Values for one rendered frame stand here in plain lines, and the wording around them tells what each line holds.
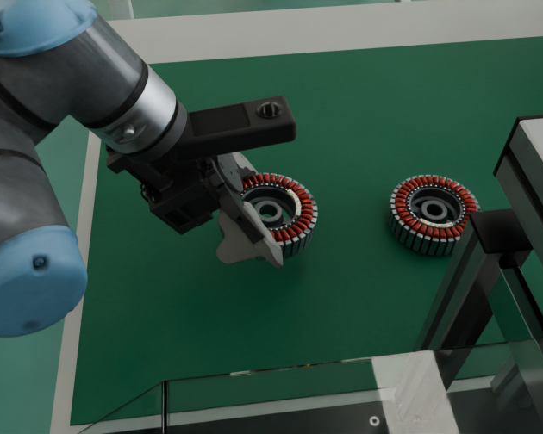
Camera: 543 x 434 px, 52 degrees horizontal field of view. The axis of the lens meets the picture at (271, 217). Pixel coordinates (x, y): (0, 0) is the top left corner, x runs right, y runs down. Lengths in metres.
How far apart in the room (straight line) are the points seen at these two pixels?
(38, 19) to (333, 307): 0.43
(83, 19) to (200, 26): 0.66
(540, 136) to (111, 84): 0.30
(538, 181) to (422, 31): 0.81
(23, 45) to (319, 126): 0.53
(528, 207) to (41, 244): 0.28
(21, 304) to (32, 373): 1.19
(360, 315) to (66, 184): 1.40
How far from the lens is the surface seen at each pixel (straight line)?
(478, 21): 1.17
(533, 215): 0.33
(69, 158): 2.01
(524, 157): 0.33
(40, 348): 1.59
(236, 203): 0.54
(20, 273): 0.35
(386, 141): 0.85
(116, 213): 0.77
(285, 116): 0.53
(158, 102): 0.49
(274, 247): 0.58
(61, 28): 0.44
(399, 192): 0.73
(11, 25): 0.43
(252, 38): 1.06
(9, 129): 0.45
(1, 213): 0.36
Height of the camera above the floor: 1.31
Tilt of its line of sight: 50 degrees down
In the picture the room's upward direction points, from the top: straight up
